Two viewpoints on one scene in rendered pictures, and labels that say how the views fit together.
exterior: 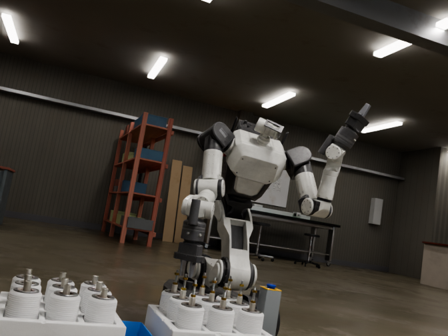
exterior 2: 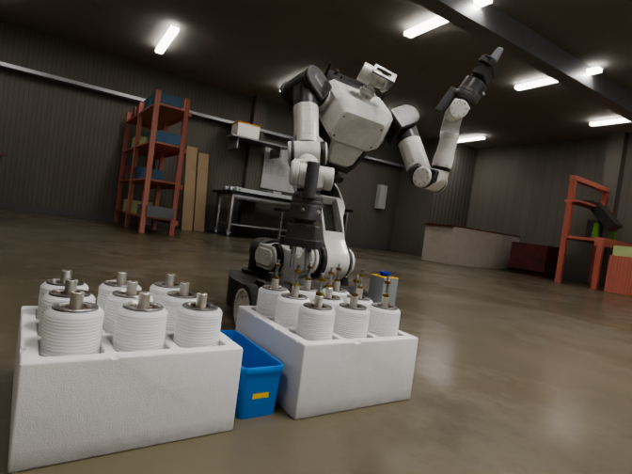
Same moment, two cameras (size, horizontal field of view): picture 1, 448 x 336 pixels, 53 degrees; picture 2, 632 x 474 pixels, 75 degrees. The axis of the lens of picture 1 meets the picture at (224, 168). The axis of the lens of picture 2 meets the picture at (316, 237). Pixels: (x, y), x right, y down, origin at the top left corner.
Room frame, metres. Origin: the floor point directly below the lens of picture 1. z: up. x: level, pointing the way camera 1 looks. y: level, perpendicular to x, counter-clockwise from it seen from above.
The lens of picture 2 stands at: (0.62, 0.31, 0.46)
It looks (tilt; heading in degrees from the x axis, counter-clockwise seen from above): 2 degrees down; 346
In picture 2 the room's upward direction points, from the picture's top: 8 degrees clockwise
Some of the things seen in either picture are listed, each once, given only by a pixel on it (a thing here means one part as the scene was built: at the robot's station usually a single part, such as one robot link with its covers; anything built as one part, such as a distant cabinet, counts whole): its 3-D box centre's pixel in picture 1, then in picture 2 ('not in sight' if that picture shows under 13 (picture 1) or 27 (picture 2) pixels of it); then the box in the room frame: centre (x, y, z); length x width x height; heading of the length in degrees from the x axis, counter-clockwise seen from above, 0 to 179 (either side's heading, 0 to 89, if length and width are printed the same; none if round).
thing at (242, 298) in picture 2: not in sight; (246, 308); (2.22, 0.16, 0.10); 0.20 x 0.05 x 0.20; 18
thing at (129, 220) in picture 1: (135, 179); (149, 165); (8.13, 1.54, 1.07); 2.32 x 0.65 x 2.14; 18
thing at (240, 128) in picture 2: not in sight; (244, 132); (9.66, -0.02, 2.21); 0.51 x 0.43 x 0.29; 108
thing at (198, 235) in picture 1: (191, 244); (303, 226); (1.75, 0.08, 0.45); 0.13 x 0.10 x 0.12; 67
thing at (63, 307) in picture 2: (26, 290); (75, 307); (1.45, 0.54, 0.25); 0.08 x 0.08 x 0.01
